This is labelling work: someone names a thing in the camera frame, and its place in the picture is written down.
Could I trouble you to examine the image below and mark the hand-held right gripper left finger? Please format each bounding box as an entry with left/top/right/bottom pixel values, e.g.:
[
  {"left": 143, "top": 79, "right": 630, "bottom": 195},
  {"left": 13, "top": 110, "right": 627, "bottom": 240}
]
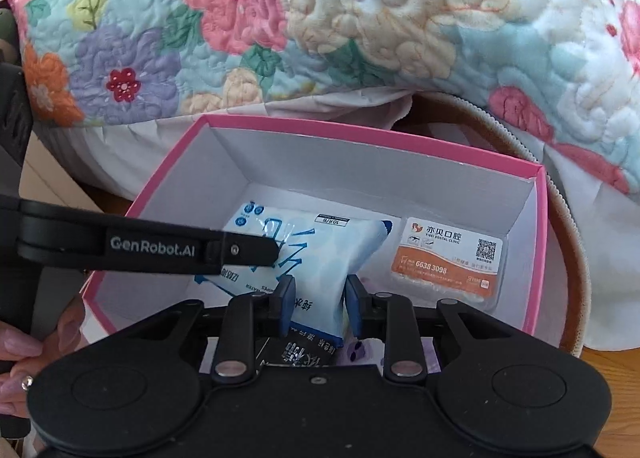
[{"left": 127, "top": 275, "right": 297, "bottom": 385}]

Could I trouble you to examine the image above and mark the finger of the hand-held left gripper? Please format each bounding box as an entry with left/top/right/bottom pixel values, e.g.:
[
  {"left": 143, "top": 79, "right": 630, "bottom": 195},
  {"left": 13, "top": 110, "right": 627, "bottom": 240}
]
[{"left": 207, "top": 232, "right": 282, "bottom": 275}]

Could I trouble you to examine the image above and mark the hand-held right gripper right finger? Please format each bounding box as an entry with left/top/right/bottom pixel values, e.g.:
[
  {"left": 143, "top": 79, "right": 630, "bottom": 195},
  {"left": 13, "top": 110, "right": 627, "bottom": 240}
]
[{"left": 345, "top": 274, "right": 506, "bottom": 381}]

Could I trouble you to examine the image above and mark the wet wipes pack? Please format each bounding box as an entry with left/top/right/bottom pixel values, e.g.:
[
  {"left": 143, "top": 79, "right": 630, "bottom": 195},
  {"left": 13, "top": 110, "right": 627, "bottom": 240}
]
[{"left": 192, "top": 202, "right": 393, "bottom": 369}]

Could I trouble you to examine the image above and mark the orange label plastic case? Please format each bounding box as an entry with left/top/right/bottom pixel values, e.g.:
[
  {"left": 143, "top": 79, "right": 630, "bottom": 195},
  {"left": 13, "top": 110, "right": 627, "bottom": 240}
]
[{"left": 391, "top": 217, "right": 508, "bottom": 311}]

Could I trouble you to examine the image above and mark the pink cardboard box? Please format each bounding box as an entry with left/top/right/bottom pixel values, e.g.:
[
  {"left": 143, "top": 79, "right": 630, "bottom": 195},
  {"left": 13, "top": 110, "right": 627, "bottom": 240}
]
[{"left": 81, "top": 114, "right": 550, "bottom": 374}]

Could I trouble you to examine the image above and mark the person's left hand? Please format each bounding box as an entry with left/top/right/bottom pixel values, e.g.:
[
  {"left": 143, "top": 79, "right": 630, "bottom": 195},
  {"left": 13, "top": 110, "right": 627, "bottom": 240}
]
[{"left": 0, "top": 295, "right": 88, "bottom": 419}]

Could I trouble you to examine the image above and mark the dark green cloth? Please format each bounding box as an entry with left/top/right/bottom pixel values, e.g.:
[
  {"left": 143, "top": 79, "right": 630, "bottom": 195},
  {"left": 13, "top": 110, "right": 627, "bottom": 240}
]
[{"left": 0, "top": 8, "right": 23, "bottom": 66}]

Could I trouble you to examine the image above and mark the checkered rug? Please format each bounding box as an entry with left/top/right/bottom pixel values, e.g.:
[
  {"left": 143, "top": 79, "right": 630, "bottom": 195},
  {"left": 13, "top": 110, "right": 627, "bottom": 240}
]
[{"left": 392, "top": 93, "right": 591, "bottom": 354}]

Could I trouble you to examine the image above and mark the floral quilt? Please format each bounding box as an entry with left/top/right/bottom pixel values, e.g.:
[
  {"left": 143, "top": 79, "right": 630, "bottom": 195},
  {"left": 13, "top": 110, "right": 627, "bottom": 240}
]
[{"left": 0, "top": 0, "right": 640, "bottom": 196}]

